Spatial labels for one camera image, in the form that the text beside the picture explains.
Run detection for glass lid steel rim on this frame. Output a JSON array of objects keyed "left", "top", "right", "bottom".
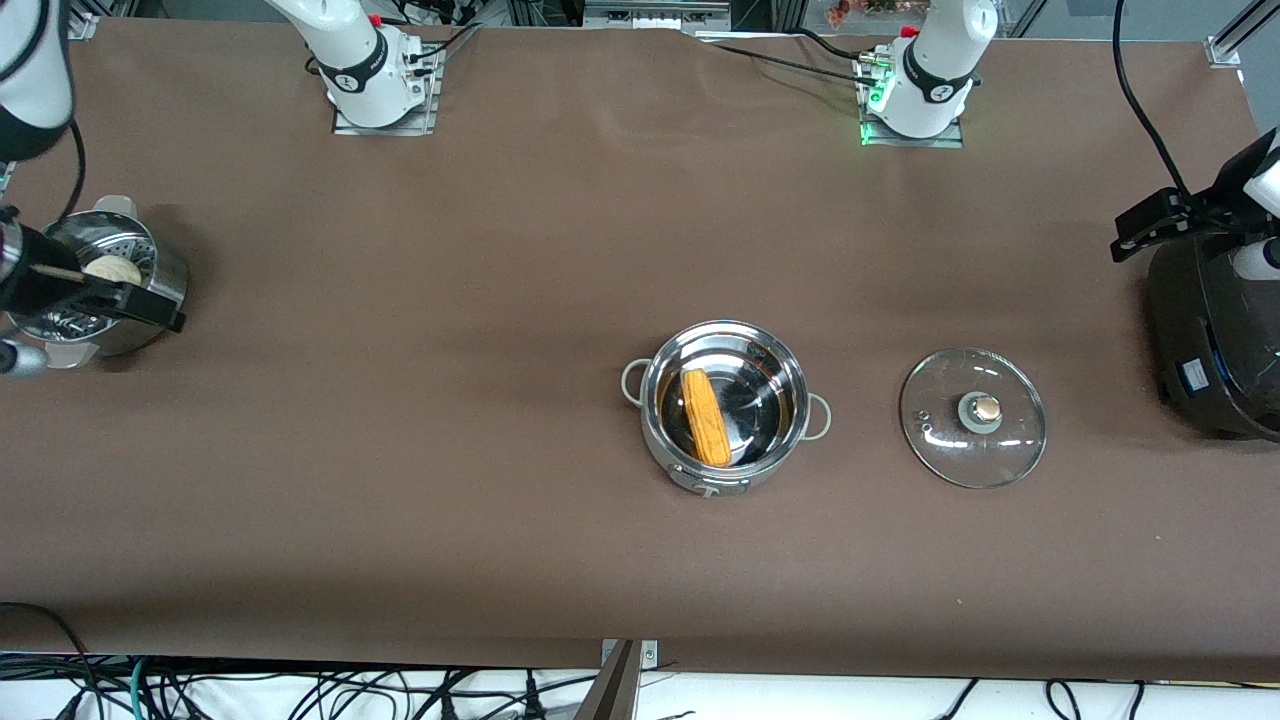
[{"left": 899, "top": 347, "right": 1048, "bottom": 491}]

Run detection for yellow corn cob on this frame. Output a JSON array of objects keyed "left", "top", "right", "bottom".
[{"left": 680, "top": 368, "right": 733, "bottom": 469}]

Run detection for steel steamer pot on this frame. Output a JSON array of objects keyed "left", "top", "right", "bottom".
[{"left": 5, "top": 195, "right": 190, "bottom": 371}]

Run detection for white steamed bun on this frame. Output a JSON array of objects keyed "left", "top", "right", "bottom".
[{"left": 83, "top": 254, "right": 143, "bottom": 288}]

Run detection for black rice cooker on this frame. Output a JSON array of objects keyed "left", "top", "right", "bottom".
[{"left": 1147, "top": 215, "right": 1280, "bottom": 443}]

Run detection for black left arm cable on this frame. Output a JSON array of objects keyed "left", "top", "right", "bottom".
[{"left": 1110, "top": 0, "right": 1196, "bottom": 199}]

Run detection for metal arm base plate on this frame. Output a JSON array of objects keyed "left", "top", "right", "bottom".
[
  {"left": 858, "top": 55, "right": 966, "bottom": 149},
  {"left": 332, "top": 45, "right": 441, "bottom": 136}
]

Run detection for black base cable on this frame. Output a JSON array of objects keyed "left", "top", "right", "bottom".
[{"left": 690, "top": 28, "right": 881, "bottom": 91}]

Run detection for steel pot pale handles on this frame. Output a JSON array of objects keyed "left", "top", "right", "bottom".
[{"left": 620, "top": 320, "right": 833, "bottom": 498}]

